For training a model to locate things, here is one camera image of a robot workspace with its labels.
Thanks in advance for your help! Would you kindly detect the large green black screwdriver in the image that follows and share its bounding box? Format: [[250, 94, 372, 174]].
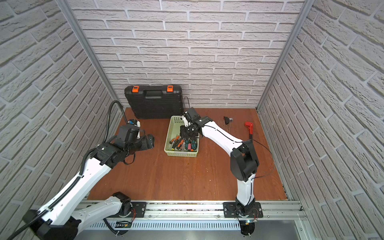
[[191, 138, 197, 151]]

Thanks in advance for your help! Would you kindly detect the black mounting plate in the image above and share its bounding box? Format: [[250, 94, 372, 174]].
[[223, 202, 264, 219], [114, 202, 147, 219]]

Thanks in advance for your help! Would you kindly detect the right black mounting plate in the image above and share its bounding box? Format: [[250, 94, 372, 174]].
[[223, 202, 264, 219]]

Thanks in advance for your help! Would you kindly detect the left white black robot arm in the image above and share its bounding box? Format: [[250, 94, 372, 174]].
[[9, 135, 155, 240]]

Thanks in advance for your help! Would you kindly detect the red black pipe wrench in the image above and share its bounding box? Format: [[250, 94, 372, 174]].
[[245, 122, 253, 140]]

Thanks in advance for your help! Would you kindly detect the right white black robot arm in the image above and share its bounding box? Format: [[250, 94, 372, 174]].
[[183, 108, 260, 217]]

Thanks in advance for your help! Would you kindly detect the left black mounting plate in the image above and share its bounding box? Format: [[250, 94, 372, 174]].
[[114, 202, 147, 219]]

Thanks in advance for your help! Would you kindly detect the orange black small screwdriver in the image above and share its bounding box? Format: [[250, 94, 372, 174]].
[[177, 138, 185, 150]]

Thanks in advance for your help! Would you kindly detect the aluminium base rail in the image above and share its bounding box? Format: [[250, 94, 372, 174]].
[[107, 200, 309, 231]]

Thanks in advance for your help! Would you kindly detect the light green plastic bin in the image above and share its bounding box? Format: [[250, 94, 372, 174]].
[[164, 116, 199, 158]]

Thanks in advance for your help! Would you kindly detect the black plastic tool case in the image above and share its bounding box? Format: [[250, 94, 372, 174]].
[[124, 85, 184, 119]]

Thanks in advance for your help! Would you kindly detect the orange handle screwdriver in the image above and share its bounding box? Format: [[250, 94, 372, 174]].
[[170, 135, 180, 145]]

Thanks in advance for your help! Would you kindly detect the small black relay component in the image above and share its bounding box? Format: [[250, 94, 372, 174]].
[[224, 116, 233, 125]]

